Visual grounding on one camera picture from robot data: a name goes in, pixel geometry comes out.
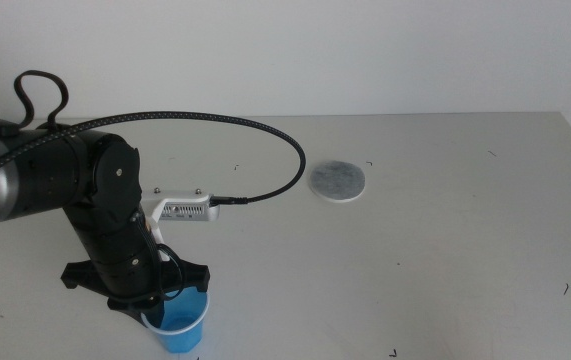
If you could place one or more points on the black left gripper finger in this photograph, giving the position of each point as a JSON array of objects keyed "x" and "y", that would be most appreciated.
[
  {"x": 156, "y": 315},
  {"x": 127, "y": 309}
]

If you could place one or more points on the blue plastic cup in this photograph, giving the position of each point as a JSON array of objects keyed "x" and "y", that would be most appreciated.
[{"x": 180, "y": 335}]

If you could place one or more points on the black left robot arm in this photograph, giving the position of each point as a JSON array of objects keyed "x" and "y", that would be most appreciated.
[{"x": 40, "y": 175}]

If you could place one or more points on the round grey cup mat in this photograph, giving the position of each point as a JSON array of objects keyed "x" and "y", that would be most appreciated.
[{"x": 337, "y": 180}]

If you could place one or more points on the small black connector box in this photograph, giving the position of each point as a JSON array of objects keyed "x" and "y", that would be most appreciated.
[{"x": 1, "y": 127}]

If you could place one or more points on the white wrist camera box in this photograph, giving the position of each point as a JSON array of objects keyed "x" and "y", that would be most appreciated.
[{"x": 190, "y": 210}]

